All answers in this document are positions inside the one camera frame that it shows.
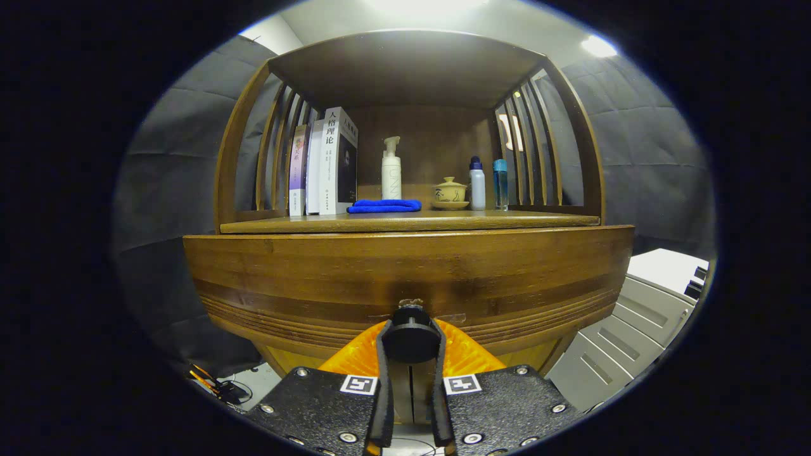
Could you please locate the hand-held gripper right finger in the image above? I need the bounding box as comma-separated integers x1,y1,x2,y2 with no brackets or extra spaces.
431,319,584,456

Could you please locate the thick white and black book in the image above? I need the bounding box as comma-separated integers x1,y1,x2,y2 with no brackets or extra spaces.
319,106,359,216

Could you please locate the blue folded cloth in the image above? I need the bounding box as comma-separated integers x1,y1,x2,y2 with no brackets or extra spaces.
347,199,423,214

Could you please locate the white bottle with dark cap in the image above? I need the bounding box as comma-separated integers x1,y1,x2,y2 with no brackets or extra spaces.
469,156,487,211

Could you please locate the orange hand tool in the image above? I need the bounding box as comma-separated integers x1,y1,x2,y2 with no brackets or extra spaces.
189,366,219,395

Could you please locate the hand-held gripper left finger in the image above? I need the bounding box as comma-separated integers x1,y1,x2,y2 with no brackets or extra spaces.
244,319,412,456

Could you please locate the brown wooden drawer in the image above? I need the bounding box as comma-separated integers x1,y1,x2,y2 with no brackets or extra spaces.
182,225,636,381

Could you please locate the tangle of black cables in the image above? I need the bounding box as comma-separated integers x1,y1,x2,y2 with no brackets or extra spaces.
212,377,254,406

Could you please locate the purple spine book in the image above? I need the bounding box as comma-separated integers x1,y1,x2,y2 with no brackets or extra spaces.
288,124,311,217

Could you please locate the black round drawer knob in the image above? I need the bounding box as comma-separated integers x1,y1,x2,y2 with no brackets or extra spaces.
382,305,442,365

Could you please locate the thin white book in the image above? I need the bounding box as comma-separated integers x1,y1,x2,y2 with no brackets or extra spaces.
305,119,325,215

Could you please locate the clear blue bottle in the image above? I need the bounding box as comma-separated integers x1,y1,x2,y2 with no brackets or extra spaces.
493,159,509,212

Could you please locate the yellow lidded tea cup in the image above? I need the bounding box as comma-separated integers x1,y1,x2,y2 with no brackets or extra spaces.
431,176,471,211

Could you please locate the small ceiling lamp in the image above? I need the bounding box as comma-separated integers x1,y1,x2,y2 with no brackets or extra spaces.
581,35,618,59

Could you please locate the brown wooden cabinet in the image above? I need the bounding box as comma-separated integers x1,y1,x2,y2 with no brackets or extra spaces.
214,28,606,377

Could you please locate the brown wooden countertop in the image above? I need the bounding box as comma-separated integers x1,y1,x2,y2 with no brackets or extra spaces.
219,209,601,235

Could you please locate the white pump bottle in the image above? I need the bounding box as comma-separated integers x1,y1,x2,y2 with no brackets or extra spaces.
381,136,403,201

